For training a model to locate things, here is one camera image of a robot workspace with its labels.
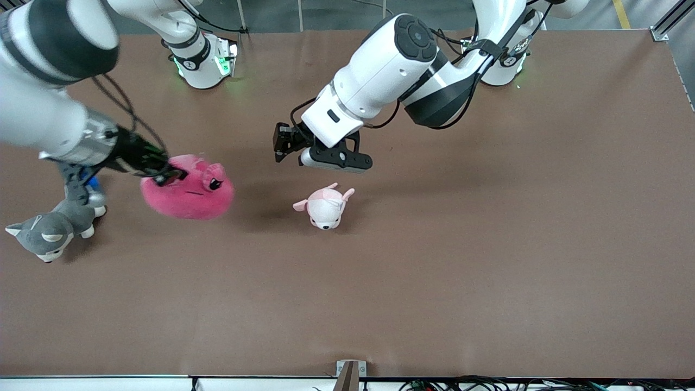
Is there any white table edge rail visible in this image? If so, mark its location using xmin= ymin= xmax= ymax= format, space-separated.
xmin=0 ymin=374 xmax=695 ymax=391

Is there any black left arm base cable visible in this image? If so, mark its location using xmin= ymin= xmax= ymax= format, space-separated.
xmin=429 ymin=27 xmax=469 ymax=56

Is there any small pale pink plush dog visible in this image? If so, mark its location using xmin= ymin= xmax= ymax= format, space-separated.
xmin=293 ymin=183 xmax=356 ymax=230

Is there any grey white husky plush toy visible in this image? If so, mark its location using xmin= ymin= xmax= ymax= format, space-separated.
xmin=5 ymin=187 xmax=108 ymax=264

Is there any silver metal bracket plate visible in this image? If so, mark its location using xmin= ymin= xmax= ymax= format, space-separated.
xmin=336 ymin=360 xmax=368 ymax=379

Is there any black cable bundle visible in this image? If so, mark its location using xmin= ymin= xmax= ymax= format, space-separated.
xmin=399 ymin=375 xmax=695 ymax=391

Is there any black right arm base cable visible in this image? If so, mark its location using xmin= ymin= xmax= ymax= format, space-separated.
xmin=174 ymin=0 xmax=249 ymax=34

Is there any brown upright post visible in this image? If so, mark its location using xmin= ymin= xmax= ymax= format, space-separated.
xmin=332 ymin=362 xmax=360 ymax=391

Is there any round pink plush toy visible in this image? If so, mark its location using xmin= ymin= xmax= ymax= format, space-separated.
xmin=140 ymin=154 xmax=235 ymax=221

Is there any black arm base cable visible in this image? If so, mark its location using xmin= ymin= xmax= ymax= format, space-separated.
xmin=174 ymin=0 xmax=249 ymax=34
xmin=429 ymin=27 xmax=469 ymax=56

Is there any aluminium profile rail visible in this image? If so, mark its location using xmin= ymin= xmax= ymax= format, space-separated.
xmin=650 ymin=0 xmax=695 ymax=42

